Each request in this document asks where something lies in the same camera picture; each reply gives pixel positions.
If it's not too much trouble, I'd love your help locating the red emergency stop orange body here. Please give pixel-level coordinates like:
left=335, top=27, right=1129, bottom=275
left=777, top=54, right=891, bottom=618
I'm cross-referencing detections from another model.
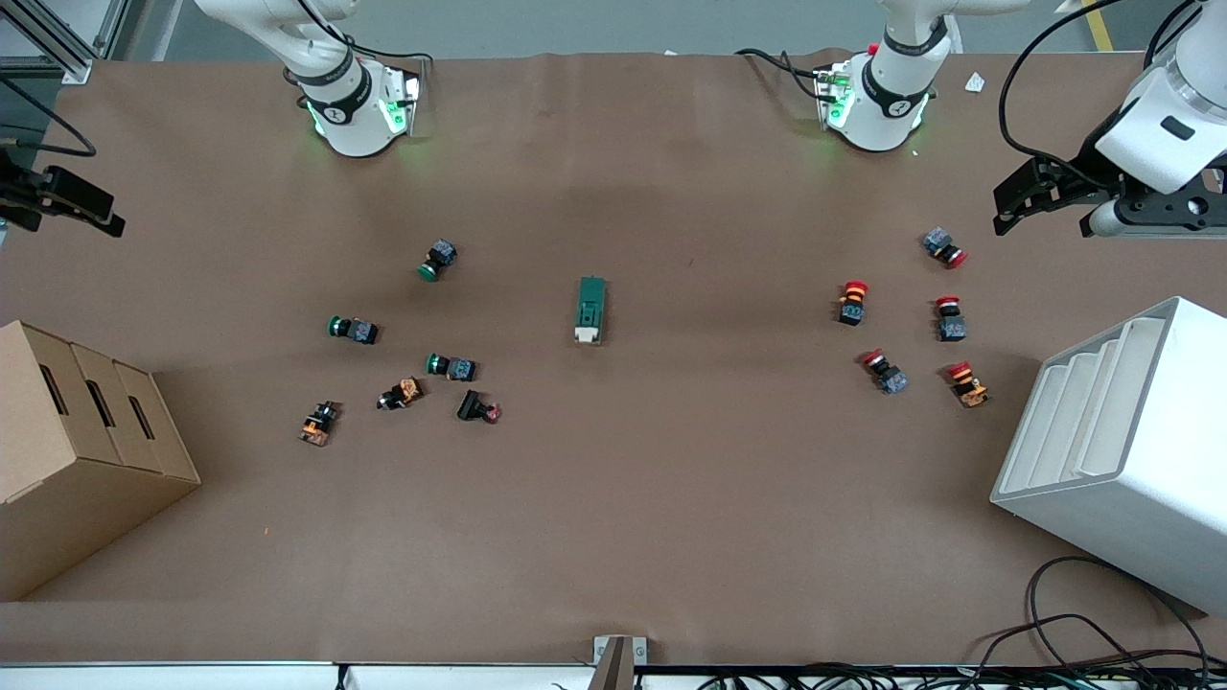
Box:
left=946, top=361, right=990, bottom=409

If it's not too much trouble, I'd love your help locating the brown cardboard box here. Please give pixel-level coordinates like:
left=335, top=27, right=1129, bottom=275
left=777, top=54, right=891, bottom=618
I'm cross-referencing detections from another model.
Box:
left=0, top=320, right=202, bottom=603

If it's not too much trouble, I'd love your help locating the white plastic tiered rack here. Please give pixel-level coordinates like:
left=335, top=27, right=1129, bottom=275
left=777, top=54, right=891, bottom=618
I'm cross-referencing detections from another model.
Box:
left=990, top=296, right=1227, bottom=616

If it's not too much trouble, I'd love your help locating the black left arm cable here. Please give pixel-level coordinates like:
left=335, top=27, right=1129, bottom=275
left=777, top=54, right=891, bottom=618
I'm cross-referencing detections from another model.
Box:
left=999, top=0, right=1127, bottom=173

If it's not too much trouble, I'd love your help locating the aluminium frame profile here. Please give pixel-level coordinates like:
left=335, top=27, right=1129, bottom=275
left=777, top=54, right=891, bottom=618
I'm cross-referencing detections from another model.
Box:
left=0, top=0, right=154, bottom=85

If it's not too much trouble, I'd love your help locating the black left base cable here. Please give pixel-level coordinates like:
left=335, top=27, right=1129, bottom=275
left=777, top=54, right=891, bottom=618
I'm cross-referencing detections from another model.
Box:
left=736, top=48, right=835, bottom=102

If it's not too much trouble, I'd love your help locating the black base cable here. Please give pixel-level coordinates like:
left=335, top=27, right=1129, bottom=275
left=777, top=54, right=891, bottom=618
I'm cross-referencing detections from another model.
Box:
left=297, top=0, right=432, bottom=63
left=736, top=48, right=835, bottom=102

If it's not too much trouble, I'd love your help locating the black right base cable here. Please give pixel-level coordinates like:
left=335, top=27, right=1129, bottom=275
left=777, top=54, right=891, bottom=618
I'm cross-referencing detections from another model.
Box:
left=297, top=0, right=432, bottom=63

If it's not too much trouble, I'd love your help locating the black looped cable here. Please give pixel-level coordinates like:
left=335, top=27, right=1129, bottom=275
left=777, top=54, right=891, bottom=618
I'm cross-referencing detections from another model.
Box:
left=978, top=556, right=1214, bottom=672

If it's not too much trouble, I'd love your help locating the white table edge rail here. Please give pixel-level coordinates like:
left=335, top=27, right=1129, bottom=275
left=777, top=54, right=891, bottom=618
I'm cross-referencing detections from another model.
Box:
left=0, top=661, right=595, bottom=690

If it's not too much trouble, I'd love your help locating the black cable bundle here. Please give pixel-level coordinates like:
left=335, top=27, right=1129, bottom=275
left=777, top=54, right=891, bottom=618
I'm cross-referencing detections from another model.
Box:
left=700, top=661, right=1227, bottom=690

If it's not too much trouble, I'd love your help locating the grey metal bracket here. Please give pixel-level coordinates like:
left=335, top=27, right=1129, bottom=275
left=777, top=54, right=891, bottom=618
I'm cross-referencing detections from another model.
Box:
left=593, top=635, right=647, bottom=690

